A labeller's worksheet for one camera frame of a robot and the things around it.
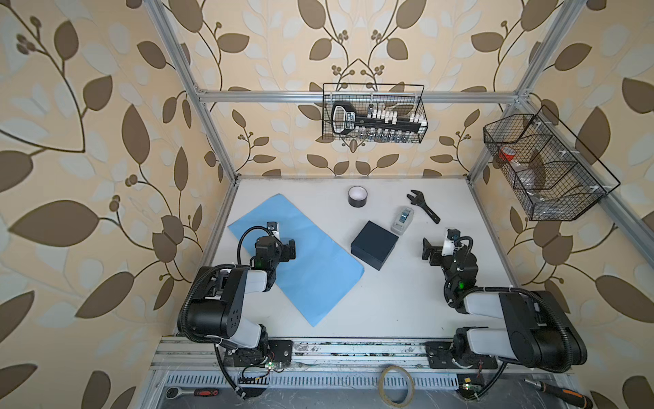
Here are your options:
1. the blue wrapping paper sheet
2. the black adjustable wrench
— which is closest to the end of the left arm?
the blue wrapping paper sheet

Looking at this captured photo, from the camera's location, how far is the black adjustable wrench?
1.07 meters

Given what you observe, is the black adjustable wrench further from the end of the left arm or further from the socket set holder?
the end of the left arm

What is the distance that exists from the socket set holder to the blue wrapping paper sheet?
42 cm

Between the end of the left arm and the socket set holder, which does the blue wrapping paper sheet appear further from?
the socket set holder

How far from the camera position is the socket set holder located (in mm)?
833

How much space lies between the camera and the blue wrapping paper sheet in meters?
0.87

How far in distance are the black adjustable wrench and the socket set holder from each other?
0.35 meters

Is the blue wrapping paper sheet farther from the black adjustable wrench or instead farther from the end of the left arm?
the black adjustable wrench

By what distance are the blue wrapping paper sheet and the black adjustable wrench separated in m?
0.39
